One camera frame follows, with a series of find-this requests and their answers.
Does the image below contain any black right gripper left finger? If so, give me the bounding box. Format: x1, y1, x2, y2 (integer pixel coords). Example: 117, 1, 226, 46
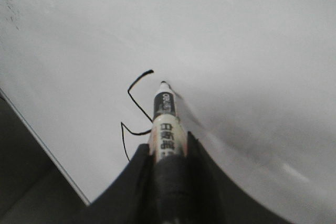
70, 144, 153, 223

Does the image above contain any white whiteboard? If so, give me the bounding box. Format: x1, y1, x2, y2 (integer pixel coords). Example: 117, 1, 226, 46
1, 0, 335, 223

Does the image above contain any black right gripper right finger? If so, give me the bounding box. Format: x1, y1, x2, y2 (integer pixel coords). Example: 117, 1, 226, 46
186, 132, 288, 223

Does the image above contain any white black whiteboard marker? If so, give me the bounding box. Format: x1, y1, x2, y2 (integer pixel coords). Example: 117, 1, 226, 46
149, 81, 194, 223

